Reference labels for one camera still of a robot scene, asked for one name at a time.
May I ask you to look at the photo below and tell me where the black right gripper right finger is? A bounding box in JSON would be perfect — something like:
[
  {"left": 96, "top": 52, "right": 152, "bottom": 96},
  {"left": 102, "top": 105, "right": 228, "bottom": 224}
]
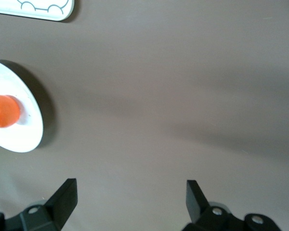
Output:
[{"left": 182, "top": 180, "right": 281, "bottom": 231}]

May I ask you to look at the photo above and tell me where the white round plate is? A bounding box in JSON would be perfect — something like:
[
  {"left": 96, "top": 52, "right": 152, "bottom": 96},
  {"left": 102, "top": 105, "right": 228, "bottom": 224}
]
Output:
[{"left": 0, "top": 59, "right": 44, "bottom": 154}]

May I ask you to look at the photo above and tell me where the orange fruit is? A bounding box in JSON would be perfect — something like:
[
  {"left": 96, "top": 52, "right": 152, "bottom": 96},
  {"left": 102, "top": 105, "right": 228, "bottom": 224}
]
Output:
[{"left": 0, "top": 95, "right": 21, "bottom": 128}]

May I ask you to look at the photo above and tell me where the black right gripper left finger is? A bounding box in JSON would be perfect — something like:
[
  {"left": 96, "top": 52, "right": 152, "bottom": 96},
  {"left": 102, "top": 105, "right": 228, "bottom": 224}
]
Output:
[{"left": 0, "top": 178, "right": 78, "bottom": 231}]

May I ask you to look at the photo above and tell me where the cream bear print tray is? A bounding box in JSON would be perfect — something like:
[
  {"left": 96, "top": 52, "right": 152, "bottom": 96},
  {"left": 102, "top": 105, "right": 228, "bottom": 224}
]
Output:
[{"left": 0, "top": 0, "right": 75, "bottom": 22}]

